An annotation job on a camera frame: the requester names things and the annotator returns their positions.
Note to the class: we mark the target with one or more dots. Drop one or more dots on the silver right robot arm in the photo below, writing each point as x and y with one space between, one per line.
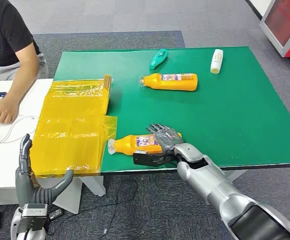
214 188

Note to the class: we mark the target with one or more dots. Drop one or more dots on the yellow film wrapped box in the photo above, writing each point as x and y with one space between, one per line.
69 132

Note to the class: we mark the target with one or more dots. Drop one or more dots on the orange bottle with clear cap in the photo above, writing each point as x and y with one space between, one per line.
127 144
170 85

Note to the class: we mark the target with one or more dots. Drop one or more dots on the person's forearm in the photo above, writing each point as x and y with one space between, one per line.
26 73

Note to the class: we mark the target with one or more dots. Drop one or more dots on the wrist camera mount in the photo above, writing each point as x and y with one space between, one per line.
33 217
147 159

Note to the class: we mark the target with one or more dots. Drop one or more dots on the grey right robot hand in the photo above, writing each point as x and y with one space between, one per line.
168 139

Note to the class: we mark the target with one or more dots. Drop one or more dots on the white table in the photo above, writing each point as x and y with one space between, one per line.
0 165

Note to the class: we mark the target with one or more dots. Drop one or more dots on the person's hand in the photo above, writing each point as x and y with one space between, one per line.
3 111

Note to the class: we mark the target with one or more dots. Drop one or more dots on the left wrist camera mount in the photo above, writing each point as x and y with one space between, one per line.
33 217

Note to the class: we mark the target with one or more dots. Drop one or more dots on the red and white cabinet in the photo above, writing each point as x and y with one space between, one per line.
285 23

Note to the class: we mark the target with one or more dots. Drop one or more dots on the white table leg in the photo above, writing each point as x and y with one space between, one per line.
94 185
235 175

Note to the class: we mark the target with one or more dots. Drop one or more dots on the person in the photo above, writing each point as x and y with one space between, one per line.
2 30

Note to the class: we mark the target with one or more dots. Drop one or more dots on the green plastic bottle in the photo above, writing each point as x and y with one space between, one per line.
158 59

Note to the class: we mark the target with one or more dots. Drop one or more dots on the white plastic bottle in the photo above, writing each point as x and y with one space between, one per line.
216 63

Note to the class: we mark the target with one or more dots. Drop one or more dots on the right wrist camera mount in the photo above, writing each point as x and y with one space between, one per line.
147 159

